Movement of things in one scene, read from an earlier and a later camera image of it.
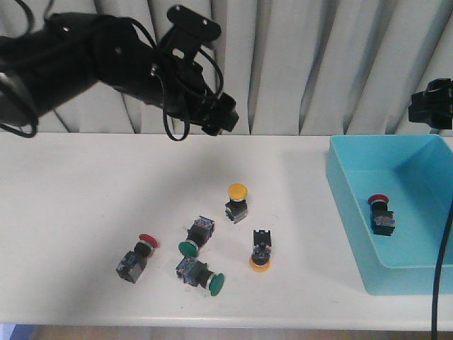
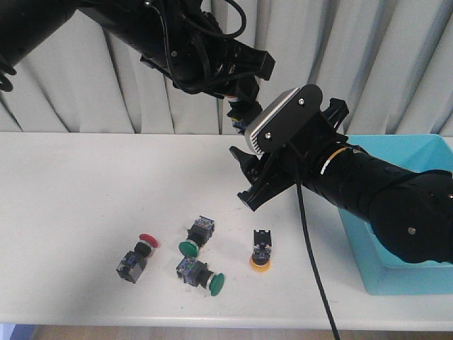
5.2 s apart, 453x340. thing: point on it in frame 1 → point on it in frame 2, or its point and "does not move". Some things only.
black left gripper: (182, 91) → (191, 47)
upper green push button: (200, 234) does not move
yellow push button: (236, 209) → (243, 112)
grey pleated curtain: (290, 66) does not move
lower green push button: (196, 273) does not move
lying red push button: (134, 263) does not move
